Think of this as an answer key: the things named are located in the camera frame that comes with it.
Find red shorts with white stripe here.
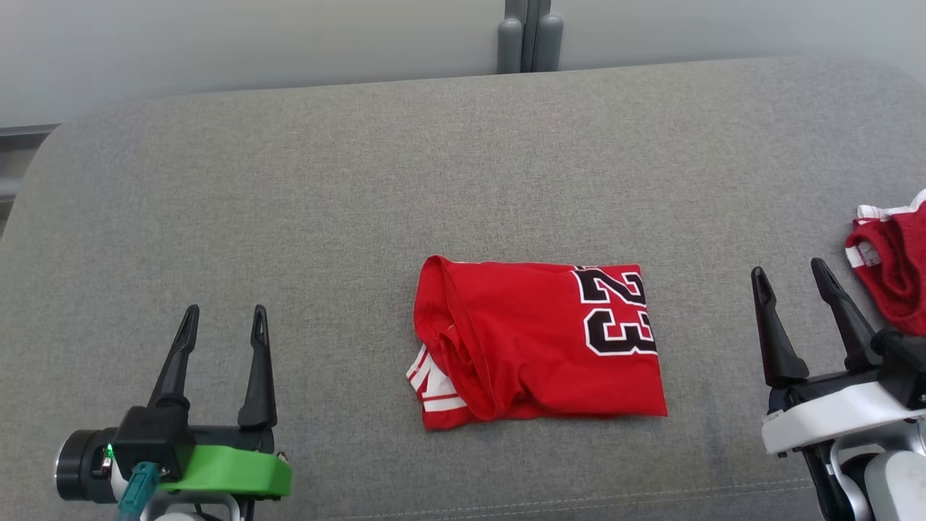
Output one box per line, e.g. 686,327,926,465
844,190,926,338

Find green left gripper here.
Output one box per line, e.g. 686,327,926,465
148,305,294,500

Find grey metal post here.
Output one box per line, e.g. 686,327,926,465
496,0,564,75

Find teal plug black left cable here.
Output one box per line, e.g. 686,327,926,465
116,462,161,521

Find grey metal frame rail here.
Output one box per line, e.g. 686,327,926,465
0,124,60,236

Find red jersey with number 23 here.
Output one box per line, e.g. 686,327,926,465
405,255,668,432

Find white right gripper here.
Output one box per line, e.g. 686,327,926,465
750,258,926,457

